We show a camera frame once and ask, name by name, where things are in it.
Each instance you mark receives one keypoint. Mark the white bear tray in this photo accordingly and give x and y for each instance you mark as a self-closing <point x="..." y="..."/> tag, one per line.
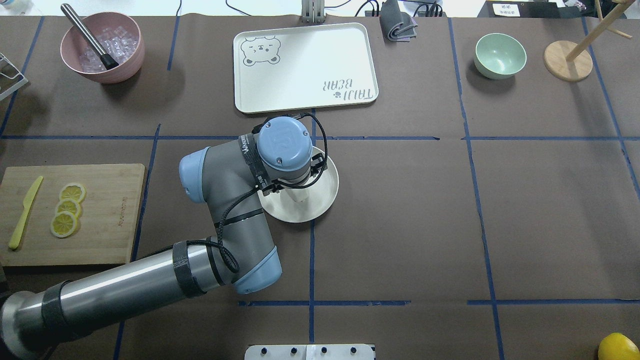
<point x="306" y="67"/>

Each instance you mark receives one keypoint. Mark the black labelled box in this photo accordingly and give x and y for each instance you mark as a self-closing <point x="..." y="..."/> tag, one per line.
<point x="537" y="9"/>

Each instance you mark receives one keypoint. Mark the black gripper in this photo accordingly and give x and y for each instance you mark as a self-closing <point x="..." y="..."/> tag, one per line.
<point x="316" y="165"/>

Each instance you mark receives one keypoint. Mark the bamboo cutting board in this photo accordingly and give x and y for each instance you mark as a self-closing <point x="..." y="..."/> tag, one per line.
<point x="106" y="226"/>

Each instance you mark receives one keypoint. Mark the pink bowl with ice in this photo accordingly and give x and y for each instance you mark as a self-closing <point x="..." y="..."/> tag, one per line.
<point x="121" y="43"/>

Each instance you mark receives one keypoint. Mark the lemon slice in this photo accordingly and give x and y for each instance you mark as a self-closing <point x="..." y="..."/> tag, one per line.
<point x="74" y="191"/>
<point x="69" y="205"/>
<point x="64" y="224"/>

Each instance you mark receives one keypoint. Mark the yellow lemon lower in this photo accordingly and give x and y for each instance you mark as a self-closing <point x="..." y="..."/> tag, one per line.
<point x="617" y="346"/>

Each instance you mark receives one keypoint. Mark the grey folded cloth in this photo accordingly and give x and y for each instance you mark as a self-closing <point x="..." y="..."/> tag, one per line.
<point x="396" y="25"/>

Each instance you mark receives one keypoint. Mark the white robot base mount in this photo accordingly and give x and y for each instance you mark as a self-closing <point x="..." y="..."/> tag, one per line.
<point x="340" y="351"/>

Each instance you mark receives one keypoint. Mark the lemon slice top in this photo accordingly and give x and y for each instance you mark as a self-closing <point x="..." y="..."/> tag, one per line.
<point x="74" y="191"/>

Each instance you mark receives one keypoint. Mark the mint green bowl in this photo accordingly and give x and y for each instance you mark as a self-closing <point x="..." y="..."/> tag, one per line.
<point x="499" y="56"/>

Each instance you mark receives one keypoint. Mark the yellow plastic knife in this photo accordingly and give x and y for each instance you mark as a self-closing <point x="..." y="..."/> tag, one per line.
<point x="27" y="203"/>

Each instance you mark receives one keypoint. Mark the white wire cup rack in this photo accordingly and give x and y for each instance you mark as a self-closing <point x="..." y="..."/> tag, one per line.
<point x="11" y="78"/>

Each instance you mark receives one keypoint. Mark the lemon slice bottom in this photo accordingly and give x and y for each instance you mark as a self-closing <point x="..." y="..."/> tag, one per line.
<point x="64" y="224"/>

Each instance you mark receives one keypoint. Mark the lemon slice middle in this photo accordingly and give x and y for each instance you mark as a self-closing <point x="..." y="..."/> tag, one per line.
<point x="69" y="205"/>

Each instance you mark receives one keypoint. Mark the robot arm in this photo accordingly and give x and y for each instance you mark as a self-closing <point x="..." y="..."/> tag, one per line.
<point x="228" y="179"/>

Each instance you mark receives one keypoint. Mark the wooden mug stand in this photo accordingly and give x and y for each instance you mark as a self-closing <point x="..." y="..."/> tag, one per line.
<point x="571" y="62"/>

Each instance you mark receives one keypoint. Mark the aluminium frame post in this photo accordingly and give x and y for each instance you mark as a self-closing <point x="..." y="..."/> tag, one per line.
<point x="313" y="11"/>

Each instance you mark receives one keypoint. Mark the cream round plate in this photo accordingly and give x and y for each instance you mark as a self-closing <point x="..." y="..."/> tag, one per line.
<point x="321" y="197"/>

